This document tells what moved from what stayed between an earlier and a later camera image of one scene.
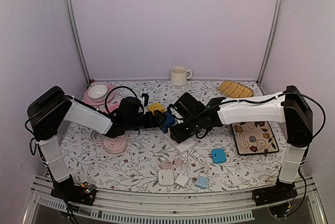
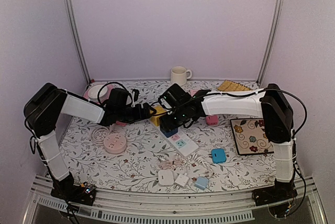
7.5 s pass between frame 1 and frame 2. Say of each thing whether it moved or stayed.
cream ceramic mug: stayed
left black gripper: moved
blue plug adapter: stayed
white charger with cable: moved
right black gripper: moved
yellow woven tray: stayed
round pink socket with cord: stayed
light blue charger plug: stayed
